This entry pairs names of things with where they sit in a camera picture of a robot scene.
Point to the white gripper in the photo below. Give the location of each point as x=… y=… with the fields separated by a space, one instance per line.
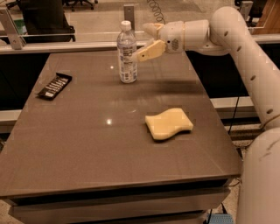
x=172 y=37

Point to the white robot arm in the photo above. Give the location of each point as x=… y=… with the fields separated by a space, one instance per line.
x=227 y=32

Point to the clear plastic water bottle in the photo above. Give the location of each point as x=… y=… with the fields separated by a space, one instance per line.
x=126 y=45

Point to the yellow wavy sponge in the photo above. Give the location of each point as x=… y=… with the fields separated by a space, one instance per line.
x=168 y=123

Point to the black office chair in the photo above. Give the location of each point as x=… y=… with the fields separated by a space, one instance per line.
x=45 y=21

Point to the black snack bar wrapper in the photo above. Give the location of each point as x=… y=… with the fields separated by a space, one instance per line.
x=54 y=87

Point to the glass barrier panel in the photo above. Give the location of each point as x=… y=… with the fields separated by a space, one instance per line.
x=99 y=20

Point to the grey table drawer unit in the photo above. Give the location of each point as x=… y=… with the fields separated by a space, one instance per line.
x=184 y=206

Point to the blue box under table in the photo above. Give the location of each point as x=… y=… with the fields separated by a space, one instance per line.
x=219 y=218

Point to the middle metal bracket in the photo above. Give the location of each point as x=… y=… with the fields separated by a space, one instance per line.
x=129 y=14

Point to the metal bracket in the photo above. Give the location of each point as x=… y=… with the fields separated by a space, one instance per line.
x=129 y=14
x=245 y=8
x=16 y=41

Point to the right metal bracket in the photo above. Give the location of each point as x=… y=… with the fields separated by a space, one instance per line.
x=245 y=8

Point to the left metal bracket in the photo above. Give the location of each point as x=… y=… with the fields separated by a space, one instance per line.
x=16 y=41

